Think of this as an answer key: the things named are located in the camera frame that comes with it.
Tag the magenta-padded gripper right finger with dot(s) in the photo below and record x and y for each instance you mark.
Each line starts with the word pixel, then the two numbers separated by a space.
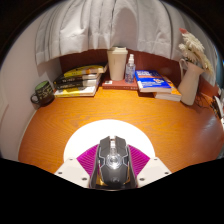
pixel 153 170

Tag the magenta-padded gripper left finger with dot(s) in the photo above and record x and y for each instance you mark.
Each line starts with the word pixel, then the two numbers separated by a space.
pixel 71 170

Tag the black grey computer mouse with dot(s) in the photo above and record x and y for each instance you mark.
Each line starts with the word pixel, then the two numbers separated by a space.
pixel 113 163

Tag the white yellow black mouse pad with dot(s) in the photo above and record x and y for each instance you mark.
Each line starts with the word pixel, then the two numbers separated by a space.
pixel 100 131

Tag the orange cover book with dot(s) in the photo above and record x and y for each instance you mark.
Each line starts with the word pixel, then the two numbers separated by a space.
pixel 171 95

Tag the white yellow book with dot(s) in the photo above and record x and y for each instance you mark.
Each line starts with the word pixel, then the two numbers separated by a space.
pixel 76 92

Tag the dark mug with green inside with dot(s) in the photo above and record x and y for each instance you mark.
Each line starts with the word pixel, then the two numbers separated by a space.
pixel 45 93

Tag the black book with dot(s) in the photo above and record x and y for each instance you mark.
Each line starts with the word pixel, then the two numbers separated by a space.
pixel 76 85
pixel 76 79

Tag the blue cover book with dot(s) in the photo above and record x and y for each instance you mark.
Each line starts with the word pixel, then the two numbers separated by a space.
pixel 151 80

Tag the white flat device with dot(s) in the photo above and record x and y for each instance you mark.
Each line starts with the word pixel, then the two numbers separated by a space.
pixel 220 108

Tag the red book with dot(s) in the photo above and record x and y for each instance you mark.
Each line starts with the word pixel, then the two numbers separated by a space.
pixel 116 85

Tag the white pitcher vase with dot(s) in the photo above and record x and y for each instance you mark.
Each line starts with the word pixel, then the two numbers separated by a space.
pixel 190 85

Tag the clear spray bottle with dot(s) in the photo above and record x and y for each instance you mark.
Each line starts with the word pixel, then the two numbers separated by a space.
pixel 130 71

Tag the cream tumbler with lid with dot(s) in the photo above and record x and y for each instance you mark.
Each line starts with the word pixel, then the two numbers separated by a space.
pixel 117 65

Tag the white pink flower bunch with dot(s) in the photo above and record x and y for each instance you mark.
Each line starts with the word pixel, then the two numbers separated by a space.
pixel 196 50

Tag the white pleated curtain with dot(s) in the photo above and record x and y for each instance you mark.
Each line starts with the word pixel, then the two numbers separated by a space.
pixel 100 23

